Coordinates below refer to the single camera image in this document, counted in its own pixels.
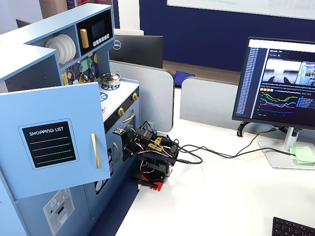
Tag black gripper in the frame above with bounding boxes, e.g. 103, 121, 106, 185
122, 132, 144, 163

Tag steel pot with lid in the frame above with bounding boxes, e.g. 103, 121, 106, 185
100, 71, 122, 87

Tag red table clamp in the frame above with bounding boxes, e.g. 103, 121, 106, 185
130, 171, 165, 193

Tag grey desk divider panel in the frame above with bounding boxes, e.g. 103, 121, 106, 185
179, 76, 241, 129
109, 60, 175, 133

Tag blue door with shopping list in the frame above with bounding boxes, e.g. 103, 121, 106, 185
0, 82, 112, 200

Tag steel ladle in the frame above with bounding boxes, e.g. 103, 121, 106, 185
82, 58, 90, 82

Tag steel spoon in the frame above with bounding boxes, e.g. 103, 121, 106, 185
89, 55, 97, 77

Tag steel slotted spatula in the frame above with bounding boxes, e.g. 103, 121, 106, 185
72, 65, 80, 86

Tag blue cushion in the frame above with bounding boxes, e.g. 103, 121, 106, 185
175, 70, 196, 79

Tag black Dell monitor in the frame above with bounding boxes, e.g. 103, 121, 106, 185
109, 34, 164, 69

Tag white toy plate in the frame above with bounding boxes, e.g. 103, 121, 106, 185
53, 34, 73, 63
59, 33, 77, 61
44, 36, 65, 65

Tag black toy microwave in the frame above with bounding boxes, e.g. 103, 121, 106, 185
75, 11, 114, 57

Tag silver monitor stand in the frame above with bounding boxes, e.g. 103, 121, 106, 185
257, 126, 315, 171

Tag blue wooden toy kitchen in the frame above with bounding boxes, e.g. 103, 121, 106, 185
0, 3, 142, 236

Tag computer monitor with graphs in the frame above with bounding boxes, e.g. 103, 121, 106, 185
232, 36, 315, 130

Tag green sticky notes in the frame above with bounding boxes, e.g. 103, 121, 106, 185
289, 145, 315, 165

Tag black keyboard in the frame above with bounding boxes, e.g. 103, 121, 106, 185
272, 216, 315, 236

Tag whiteboard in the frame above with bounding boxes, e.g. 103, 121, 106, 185
166, 0, 315, 21

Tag gold dishwasher door handle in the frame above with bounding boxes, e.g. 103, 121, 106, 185
113, 142, 121, 163

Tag gold oven door handle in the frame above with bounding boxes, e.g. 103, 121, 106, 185
122, 109, 136, 123

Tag black cable with plug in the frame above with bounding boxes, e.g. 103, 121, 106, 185
172, 144, 295, 165

